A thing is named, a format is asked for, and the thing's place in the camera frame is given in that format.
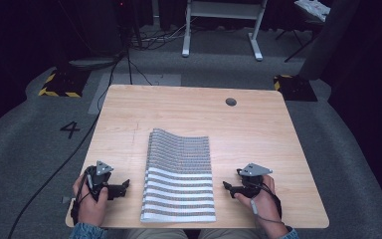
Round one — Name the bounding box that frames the person's left hand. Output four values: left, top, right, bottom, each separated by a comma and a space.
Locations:
72, 173, 109, 227

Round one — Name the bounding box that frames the person's right hand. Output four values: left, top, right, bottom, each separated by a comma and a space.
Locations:
234, 174, 284, 231

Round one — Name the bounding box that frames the grey white striped woven cloth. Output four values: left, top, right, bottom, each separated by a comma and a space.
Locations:
139, 127, 217, 224

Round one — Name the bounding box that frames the left hand-held gripper cable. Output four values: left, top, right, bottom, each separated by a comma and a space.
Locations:
61, 167, 96, 226

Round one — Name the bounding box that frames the long black floor cable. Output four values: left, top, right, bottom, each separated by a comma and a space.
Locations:
7, 49, 134, 239

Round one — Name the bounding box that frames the white desk frame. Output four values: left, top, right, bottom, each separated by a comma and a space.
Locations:
181, 0, 270, 62

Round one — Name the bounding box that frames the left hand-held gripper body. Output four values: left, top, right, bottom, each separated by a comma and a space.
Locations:
85, 160, 123, 202

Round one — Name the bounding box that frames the grey curtain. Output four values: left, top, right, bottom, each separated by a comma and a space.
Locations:
298, 0, 362, 82

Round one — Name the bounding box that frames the yellow black striped floor plate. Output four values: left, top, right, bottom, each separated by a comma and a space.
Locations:
38, 67, 92, 99
273, 74, 319, 103

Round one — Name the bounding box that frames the black chair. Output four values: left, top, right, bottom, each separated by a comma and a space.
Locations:
275, 9, 327, 64

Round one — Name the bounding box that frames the bundle of floor cables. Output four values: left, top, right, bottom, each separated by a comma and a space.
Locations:
128, 18, 195, 52

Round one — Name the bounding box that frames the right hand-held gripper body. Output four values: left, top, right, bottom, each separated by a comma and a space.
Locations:
236, 161, 274, 199

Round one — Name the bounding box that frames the hand-held gripper cable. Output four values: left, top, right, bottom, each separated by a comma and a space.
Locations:
249, 180, 286, 227
61, 167, 96, 226

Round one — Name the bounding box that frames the grey flat stand base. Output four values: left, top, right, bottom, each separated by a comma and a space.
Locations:
67, 57, 122, 72

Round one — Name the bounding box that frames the white printed cloth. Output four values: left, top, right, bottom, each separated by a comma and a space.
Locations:
293, 0, 332, 23

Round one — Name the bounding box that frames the right hand-held gripper cable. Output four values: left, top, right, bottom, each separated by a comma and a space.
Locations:
249, 180, 286, 227

